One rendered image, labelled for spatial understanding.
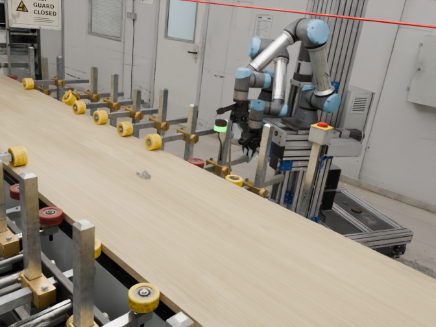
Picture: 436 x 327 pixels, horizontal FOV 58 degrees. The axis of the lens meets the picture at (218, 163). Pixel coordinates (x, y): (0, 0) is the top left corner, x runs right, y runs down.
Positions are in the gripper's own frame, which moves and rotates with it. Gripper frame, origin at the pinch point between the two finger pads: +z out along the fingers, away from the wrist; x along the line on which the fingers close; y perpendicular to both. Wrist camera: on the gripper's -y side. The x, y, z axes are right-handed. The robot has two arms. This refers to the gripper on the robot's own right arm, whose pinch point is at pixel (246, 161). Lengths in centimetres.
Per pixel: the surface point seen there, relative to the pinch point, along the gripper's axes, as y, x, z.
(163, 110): -28, 44, -21
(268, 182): -15.0, -26.5, -0.1
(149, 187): -80, -12, -8
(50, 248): -116, 1, 15
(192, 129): -27.6, 19.3, -17.1
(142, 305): -124, -66, -8
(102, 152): -75, 33, -8
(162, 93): -29, 45, -31
